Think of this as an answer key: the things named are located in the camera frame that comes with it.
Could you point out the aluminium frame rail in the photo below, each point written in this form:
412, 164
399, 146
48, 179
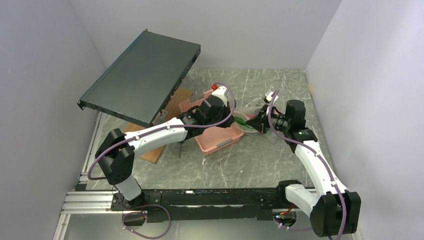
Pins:
78, 200

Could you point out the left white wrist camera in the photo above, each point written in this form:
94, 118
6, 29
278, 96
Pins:
222, 93

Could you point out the brown wooden board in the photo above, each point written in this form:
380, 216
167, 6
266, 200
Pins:
150, 146

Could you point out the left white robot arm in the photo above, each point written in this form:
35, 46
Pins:
118, 151

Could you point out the green handled screwdriver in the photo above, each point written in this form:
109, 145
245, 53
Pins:
180, 149

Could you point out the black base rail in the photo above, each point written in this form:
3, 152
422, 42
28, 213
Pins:
160, 205

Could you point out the pink perforated plastic basket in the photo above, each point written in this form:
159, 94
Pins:
214, 138

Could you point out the clear zip top bag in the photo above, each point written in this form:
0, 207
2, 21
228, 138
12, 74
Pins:
242, 112

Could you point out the dark green rack server chassis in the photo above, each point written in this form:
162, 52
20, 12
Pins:
138, 85

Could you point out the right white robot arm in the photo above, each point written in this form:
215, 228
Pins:
333, 210

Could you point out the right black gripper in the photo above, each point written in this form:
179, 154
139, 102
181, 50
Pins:
259, 123

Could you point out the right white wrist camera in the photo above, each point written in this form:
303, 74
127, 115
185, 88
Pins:
270, 97

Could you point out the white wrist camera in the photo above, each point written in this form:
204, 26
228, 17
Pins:
222, 93
270, 97

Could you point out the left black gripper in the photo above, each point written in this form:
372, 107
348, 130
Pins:
228, 123

